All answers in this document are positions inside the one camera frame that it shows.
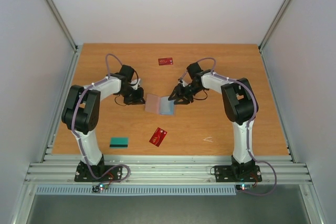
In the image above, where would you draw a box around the right aluminium frame post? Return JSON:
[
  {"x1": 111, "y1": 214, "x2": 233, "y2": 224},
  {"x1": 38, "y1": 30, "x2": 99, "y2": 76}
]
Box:
[{"x1": 258, "y1": 0, "x2": 309, "y2": 51}]

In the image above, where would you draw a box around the grey slotted cable duct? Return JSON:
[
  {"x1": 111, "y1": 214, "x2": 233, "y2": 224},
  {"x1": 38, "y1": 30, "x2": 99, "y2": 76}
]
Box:
[{"x1": 36, "y1": 185, "x2": 236, "y2": 196}]

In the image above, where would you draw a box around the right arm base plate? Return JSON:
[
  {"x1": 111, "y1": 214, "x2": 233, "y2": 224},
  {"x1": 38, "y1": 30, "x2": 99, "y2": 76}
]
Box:
[{"x1": 213, "y1": 156, "x2": 262, "y2": 183}]

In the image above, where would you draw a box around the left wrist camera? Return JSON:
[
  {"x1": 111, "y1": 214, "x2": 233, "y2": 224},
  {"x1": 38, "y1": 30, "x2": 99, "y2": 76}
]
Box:
[{"x1": 130, "y1": 79, "x2": 141, "y2": 90}]

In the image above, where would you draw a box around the left aluminium frame post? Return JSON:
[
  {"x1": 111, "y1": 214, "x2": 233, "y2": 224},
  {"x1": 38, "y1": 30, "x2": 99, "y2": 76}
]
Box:
[{"x1": 29, "y1": 0, "x2": 79, "y2": 51}]

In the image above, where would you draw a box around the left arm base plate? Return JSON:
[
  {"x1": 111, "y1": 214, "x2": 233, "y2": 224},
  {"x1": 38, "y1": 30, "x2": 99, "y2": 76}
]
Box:
[{"x1": 74, "y1": 156, "x2": 123, "y2": 182}]

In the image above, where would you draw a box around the red vip card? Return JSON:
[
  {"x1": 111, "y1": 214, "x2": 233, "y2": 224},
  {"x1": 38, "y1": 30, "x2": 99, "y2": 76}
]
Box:
[
  {"x1": 149, "y1": 127, "x2": 167, "y2": 147},
  {"x1": 158, "y1": 57, "x2": 173, "y2": 66}
]

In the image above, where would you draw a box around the left controller circuit board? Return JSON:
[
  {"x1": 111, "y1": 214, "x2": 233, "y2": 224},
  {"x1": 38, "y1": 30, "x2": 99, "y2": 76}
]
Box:
[{"x1": 91, "y1": 184, "x2": 109, "y2": 193}]

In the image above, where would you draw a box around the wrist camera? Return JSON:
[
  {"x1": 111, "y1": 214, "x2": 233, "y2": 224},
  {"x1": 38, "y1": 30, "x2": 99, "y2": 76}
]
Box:
[
  {"x1": 178, "y1": 78, "x2": 188, "y2": 87},
  {"x1": 130, "y1": 79, "x2": 141, "y2": 90}
]

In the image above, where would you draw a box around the aluminium frame post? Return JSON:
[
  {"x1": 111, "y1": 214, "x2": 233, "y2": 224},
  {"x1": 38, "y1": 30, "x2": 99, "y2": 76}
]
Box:
[
  {"x1": 258, "y1": 0, "x2": 309, "y2": 51},
  {"x1": 29, "y1": 0, "x2": 79, "y2": 51}
]

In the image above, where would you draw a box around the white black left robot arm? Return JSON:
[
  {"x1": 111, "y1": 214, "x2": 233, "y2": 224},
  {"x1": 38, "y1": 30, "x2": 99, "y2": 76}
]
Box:
[{"x1": 61, "y1": 65, "x2": 145, "y2": 181}]

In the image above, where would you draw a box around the aluminium front rail frame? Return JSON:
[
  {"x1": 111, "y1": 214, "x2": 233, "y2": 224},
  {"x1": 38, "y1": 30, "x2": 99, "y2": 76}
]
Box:
[{"x1": 24, "y1": 154, "x2": 312, "y2": 185}]

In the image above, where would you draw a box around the controller circuit board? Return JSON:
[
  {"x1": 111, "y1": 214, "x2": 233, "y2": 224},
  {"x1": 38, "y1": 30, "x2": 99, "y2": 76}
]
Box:
[
  {"x1": 91, "y1": 184, "x2": 109, "y2": 193},
  {"x1": 236, "y1": 184, "x2": 255, "y2": 191}
]

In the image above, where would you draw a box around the pink leather card holder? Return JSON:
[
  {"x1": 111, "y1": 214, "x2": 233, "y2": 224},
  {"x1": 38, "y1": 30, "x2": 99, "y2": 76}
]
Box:
[{"x1": 145, "y1": 94, "x2": 174, "y2": 115}]

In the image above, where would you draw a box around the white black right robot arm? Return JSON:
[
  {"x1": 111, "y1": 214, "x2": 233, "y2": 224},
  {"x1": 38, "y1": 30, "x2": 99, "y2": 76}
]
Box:
[{"x1": 168, "y1": 62, "x2": 259, "y2": 180}]

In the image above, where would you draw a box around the teal card with black stripe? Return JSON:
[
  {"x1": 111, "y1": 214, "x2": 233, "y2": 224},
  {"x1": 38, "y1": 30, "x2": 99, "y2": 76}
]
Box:
[{"x1": 109, "y1": 137, "x2": 129, "y2": 148}]

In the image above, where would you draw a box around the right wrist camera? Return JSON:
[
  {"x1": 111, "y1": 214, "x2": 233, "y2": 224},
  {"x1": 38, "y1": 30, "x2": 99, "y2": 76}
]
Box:
[{"x1": 178, "y1": 78, "x2": 188, "y2": 87}]

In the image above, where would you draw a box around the right controller circuit board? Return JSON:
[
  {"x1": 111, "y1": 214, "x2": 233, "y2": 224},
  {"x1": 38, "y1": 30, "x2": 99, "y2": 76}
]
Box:
[{"x1": 236, "y1": 184, "x2": 255, "y2": 191}]

